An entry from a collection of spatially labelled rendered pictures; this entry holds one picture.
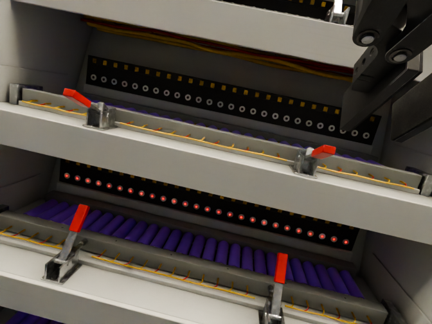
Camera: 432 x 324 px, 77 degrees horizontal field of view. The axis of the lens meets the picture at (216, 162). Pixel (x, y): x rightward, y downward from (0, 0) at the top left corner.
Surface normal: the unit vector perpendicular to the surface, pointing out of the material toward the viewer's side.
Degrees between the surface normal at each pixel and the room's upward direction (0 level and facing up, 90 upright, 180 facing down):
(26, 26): 90
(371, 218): 108
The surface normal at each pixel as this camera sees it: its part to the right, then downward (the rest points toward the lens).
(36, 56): 0.97, 0.22
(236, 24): -0.11, 0.22
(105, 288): 0.20, -0.95
